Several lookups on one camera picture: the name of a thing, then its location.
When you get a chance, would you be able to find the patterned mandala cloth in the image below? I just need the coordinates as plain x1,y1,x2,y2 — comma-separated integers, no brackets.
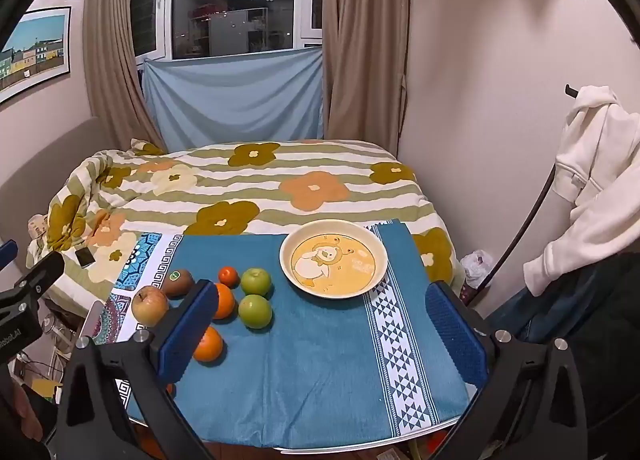
90,233,186,423

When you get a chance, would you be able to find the green apple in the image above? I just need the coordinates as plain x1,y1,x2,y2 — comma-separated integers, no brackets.
241,267,272,297
238,294,273,329

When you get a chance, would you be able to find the white hoodie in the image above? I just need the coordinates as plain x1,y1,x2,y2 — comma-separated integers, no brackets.
523,85,640,296

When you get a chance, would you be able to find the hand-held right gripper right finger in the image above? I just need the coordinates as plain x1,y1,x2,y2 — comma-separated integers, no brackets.
425,281,588,460

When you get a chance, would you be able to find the white plastic bag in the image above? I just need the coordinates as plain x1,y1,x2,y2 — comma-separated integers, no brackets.
460,250,496,288

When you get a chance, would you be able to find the window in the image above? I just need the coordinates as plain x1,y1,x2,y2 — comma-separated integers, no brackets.
127,0,328,61

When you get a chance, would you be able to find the black cable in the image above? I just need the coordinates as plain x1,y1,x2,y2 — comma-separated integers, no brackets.
462,165,558,306

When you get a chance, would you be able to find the person's left hand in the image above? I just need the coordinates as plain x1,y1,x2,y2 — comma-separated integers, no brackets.
10,380,44,443

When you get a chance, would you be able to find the light blue sheet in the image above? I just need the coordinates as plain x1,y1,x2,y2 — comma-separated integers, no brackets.
141,46,325,151

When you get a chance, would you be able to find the red yellow apple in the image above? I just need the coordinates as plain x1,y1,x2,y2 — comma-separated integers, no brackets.
131,286,170,327

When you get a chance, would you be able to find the brown kiwi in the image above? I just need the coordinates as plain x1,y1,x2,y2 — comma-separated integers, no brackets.
163,269,196,298

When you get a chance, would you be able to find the striped floral blanket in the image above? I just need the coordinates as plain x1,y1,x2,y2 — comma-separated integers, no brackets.
27,139,463,321

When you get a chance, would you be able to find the framed wall poster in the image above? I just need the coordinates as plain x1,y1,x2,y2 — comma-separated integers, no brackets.
0,5,72,105

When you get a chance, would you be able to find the dark clothes pile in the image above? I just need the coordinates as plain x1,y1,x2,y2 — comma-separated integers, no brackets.
485,250,640,441

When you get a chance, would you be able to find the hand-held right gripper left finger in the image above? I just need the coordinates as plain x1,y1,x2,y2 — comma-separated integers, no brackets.
52,279,221,460

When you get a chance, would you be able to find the beige curtain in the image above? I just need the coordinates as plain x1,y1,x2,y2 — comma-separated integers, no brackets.
82,0,166,148
322,0,411,151

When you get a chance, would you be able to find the teal tablecloth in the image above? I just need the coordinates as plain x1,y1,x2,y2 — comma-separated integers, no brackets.
122,220,471,450

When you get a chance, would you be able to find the orange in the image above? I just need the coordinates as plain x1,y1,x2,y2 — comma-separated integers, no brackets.
212,283,236,320
192,325,224,362

